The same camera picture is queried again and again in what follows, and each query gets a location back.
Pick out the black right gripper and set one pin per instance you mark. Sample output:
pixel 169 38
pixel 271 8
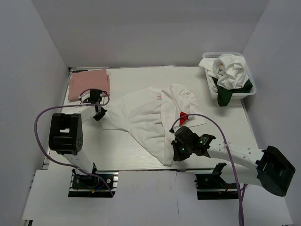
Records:
pixel 178 156

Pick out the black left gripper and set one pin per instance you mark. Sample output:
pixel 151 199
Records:
pixel 98 117

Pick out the white t-shirt red print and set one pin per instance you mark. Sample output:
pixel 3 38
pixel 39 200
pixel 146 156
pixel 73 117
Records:
pixel 148 114

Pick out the white t-shirt green print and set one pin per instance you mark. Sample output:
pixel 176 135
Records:
pixel 230 77

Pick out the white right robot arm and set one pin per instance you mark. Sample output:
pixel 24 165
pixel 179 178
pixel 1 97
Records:
pixel 267 168

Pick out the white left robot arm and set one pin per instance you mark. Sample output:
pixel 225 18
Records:
pixel 66 132

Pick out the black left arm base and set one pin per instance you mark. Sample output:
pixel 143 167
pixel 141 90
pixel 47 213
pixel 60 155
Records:
pixel 83 186

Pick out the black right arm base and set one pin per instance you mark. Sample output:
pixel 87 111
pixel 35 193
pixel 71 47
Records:
pixel 210 185

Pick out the folded pink t-shirt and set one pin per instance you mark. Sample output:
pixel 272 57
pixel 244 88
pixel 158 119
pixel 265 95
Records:
pixel 93 79

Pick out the white plastic basket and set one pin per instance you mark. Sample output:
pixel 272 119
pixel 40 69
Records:
pixel 230 77

